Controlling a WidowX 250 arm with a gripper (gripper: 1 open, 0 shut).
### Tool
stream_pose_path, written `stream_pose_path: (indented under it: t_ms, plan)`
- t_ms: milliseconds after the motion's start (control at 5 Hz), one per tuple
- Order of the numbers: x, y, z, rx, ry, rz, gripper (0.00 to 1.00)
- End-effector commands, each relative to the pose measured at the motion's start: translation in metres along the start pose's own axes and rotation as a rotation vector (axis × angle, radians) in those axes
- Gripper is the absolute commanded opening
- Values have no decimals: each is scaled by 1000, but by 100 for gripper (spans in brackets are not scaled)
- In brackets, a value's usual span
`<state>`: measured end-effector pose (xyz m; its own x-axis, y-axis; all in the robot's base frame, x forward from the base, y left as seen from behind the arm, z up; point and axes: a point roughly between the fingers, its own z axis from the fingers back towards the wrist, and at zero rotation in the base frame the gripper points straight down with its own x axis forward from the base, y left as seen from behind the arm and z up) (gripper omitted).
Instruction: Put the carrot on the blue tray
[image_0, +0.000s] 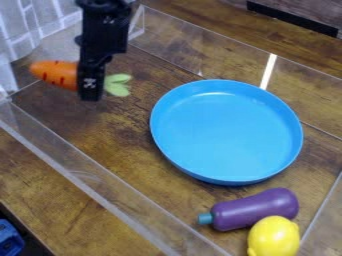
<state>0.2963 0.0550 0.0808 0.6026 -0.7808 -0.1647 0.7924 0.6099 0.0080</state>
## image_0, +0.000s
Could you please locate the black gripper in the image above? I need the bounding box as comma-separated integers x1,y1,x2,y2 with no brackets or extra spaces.
75,0,133,101

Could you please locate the orange toy carrot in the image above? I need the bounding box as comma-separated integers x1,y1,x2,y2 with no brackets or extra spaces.
30,60,133,97

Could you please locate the blue round tray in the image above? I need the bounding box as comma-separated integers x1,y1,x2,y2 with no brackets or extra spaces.
150,80,304,186

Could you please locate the white patterned curtain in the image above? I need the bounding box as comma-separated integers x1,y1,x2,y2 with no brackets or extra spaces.
0,0,135,64

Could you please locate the dark baseboard strip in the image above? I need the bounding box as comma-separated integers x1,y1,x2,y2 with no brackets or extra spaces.
246,0,338,38

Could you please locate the purple toy eggplant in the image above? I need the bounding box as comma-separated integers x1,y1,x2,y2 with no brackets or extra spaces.
198,188,300,231

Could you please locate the blue object at corner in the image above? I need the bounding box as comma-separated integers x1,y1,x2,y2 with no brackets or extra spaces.
0,219,26,256

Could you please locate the yellow toy lemon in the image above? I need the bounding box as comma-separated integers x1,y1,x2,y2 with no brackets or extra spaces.
247,216,301,256

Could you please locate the clear acrylic enclosure wall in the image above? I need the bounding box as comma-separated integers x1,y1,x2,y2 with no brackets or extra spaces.
0,0,342,256

